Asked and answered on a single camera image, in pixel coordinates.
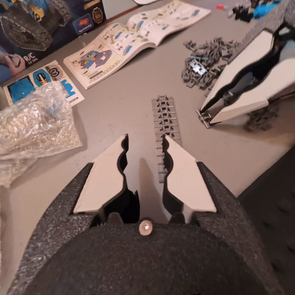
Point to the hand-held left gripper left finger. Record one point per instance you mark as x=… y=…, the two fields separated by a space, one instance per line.
x=101 y=184

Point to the building instruction booklet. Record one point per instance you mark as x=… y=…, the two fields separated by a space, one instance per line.
x=129 y=46

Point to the heap of blue black bricks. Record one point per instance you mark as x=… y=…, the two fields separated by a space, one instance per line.
x=253 y=10

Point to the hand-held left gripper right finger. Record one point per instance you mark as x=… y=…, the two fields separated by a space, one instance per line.
x=189 y=184

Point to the blue building set box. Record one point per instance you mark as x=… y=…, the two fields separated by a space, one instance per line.
x=34 y=30

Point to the blue sticker sheet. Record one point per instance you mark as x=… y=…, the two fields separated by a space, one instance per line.
x=23 y=89

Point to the single grey track link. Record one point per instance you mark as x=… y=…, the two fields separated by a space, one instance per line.
x=204 y=118

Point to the crumpled clear plastic bag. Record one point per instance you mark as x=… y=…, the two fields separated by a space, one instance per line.
x=34 y=126

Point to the grey desk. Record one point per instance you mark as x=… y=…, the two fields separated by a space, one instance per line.
x=115 y=119

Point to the pile of grey track pieces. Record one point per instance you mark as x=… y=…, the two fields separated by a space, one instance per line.
x=207 y=60

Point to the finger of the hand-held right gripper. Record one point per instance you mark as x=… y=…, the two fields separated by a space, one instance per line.
x=242 y=60
x=265 y=92

